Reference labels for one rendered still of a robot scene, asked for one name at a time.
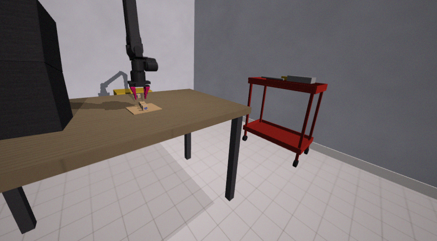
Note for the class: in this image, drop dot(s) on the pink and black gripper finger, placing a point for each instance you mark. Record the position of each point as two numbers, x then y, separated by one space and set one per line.
134 92
146 89

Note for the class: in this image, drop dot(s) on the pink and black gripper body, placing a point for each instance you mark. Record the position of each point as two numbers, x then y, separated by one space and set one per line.
138 80

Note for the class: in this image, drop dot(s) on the tan flat mat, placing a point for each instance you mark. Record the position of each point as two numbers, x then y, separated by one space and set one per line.
137 109

